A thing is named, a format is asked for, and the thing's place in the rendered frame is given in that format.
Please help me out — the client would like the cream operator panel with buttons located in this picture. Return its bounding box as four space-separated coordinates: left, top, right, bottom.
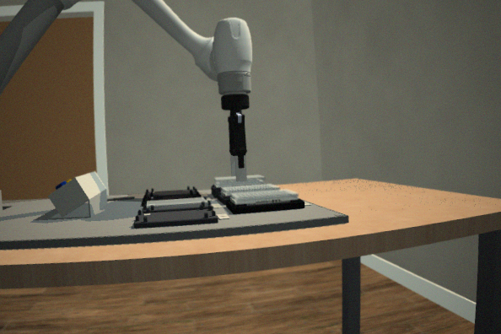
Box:
48 172 135 219

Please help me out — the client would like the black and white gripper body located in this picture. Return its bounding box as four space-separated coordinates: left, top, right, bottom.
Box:
221 94 250 125

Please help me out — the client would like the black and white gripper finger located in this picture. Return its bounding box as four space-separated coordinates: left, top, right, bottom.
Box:
228 117 236 176
229 112 247 181

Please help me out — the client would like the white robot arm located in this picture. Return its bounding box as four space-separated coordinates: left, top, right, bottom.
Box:
0 0 252 95

